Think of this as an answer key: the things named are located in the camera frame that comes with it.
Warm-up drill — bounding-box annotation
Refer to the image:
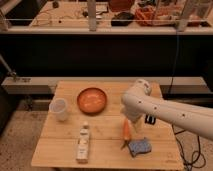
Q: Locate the orange ceramic bowl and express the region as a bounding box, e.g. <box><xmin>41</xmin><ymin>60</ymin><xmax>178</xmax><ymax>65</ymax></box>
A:
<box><xmin>77</xmin><ymin>87</ymin><xmax>107</xmax><ymax>115</ymax></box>

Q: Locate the blue sponge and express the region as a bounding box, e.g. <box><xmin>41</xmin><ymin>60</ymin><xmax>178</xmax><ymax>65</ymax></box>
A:
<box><xmin>128</xmin><ymin>138</ymin><xmax>152</xmax><ymax>157</ymax></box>

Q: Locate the aluminium frame post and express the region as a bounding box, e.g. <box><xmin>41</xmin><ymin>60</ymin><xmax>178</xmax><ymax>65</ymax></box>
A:
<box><xmin>87</xmin><ymin>0</ymin><xmax>96</xmax><ymax>31</ymax></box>

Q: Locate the black bowl on shelf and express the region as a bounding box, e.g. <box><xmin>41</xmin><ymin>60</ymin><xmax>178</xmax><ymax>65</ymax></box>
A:
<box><xmin>111</xmin><ymin>12</ymin><xmax>134</xmax><ymax>26</ymax></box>

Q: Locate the clear plastic cup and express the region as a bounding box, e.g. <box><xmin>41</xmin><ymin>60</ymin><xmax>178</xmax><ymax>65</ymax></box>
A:
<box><xmin>49</xmin><ymin>98</ymin><xmax>69</xmax><ymax>121</ymax></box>

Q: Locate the black power cable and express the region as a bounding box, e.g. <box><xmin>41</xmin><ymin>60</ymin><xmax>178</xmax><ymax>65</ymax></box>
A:
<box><xmin>173</xmin><ymin>128</ymin><xmax>209</xmax><ymax>171</ymax></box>

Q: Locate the black rectangular object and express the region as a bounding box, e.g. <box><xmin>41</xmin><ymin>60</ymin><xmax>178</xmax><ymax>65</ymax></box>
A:
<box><xmin>145</xmin><ymin>115</ymin><xmax>156</xmax><ymax>125</ymax></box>

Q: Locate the metal clamp bracket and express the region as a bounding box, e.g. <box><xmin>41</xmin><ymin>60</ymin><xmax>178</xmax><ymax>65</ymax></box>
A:
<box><xmin>9</xmin><ymin>71</ymin><xmax>31</xmax><ymax>83</ymax></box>

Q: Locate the orange crate on shelf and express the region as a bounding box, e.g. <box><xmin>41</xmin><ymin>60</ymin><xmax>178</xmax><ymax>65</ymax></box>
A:
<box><xmin>135</xmin><ymin>8</ymin><xmax>174</xmax><ymax>26</ymax></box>

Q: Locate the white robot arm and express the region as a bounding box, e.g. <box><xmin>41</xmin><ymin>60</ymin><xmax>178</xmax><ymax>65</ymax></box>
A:
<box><xmin>121</xmin><ymin>79</ymin><xmax>213</xmax><ymax>141</ymax></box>

